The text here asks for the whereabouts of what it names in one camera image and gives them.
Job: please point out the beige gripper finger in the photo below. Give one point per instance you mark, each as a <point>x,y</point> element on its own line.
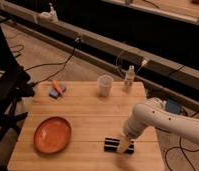
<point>123,144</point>

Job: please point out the black striped eraser block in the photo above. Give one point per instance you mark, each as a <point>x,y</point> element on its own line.
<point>111,144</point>

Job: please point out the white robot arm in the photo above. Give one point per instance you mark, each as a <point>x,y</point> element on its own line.
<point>151,112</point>

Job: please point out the wooden table board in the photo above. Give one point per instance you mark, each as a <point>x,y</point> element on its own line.
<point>92,118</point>

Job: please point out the small clear bottle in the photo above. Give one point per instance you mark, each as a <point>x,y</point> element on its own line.
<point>129,79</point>

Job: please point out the blue power box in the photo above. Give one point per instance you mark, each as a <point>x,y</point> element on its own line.
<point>172,106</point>

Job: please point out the orange plate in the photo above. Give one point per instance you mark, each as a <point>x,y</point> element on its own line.
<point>52,135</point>

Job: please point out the orange marker pen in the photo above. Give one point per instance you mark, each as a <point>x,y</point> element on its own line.
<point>57,87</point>

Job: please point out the black office chair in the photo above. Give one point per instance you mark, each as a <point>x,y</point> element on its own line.
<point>13,87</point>

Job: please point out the long metal rail beam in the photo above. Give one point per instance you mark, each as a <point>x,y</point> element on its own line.
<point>108,30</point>

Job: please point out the white clamp on rail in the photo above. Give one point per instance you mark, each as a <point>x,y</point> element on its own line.
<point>51,15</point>

